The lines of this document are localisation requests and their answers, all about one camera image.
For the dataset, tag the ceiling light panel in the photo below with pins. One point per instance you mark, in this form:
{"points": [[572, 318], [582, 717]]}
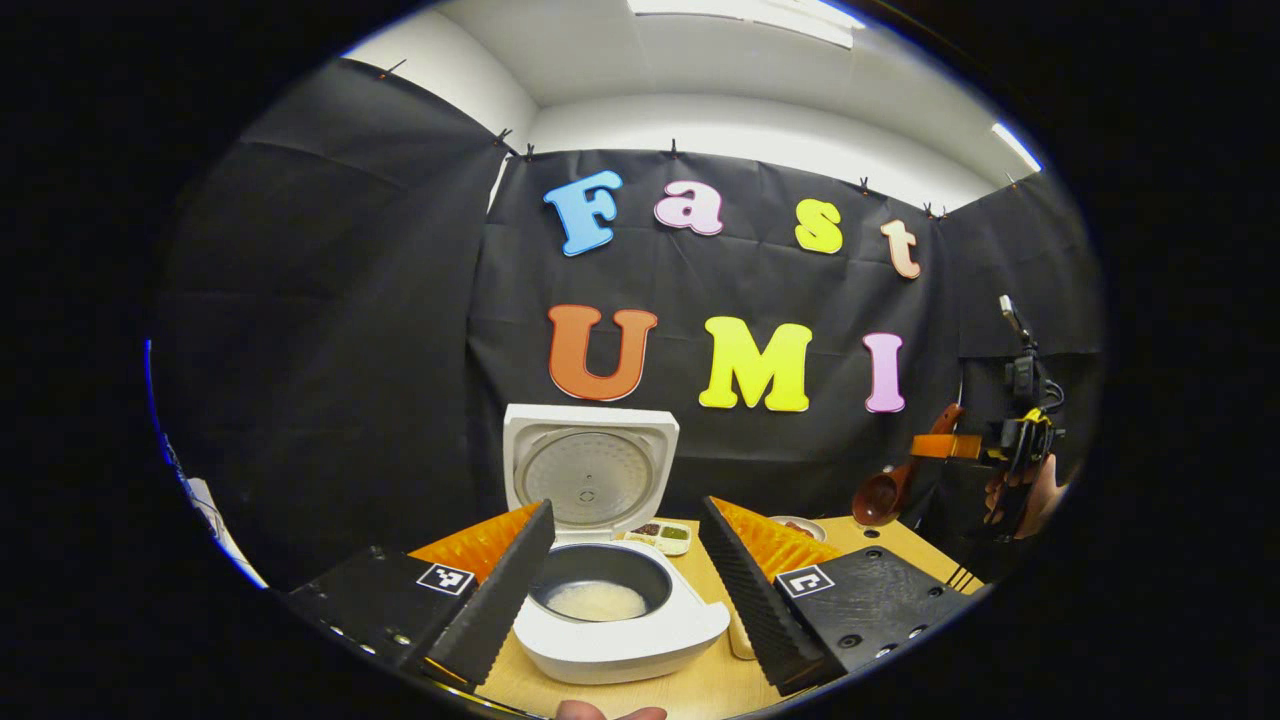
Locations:
{"points": [[750, 15], [1015, 147]]}

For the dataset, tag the white round plate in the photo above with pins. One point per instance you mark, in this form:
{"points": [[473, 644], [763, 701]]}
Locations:
{"points": [[800, 522]]}

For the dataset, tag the white equipment with black panel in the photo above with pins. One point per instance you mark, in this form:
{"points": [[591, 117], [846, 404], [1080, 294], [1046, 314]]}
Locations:
{"points": [[215, 520]]}

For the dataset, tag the white sectioned condiment dish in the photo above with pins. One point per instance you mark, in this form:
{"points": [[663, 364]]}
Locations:
{"points": [[665, 537]]}

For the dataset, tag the white rice cooker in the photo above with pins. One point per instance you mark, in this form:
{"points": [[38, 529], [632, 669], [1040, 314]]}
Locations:
{"points": [[625, 645]]}

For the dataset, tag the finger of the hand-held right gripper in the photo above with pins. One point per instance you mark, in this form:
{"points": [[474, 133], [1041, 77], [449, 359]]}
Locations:
{"points": [[945, 447]]}

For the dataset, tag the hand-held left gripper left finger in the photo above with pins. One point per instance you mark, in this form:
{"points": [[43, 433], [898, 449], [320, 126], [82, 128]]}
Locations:
{"points": [[500, 590]]}

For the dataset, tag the black backdrop cloth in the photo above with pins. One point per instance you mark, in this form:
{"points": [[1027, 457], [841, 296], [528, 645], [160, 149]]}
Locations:
{"points": [[350, 300]]}

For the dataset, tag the brown wooden spoon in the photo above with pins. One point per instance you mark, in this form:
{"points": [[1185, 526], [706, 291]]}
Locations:
{"points": [[880, 500]]}

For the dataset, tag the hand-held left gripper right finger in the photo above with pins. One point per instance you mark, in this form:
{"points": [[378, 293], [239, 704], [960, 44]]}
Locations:
{"points": [[750, 600]]}

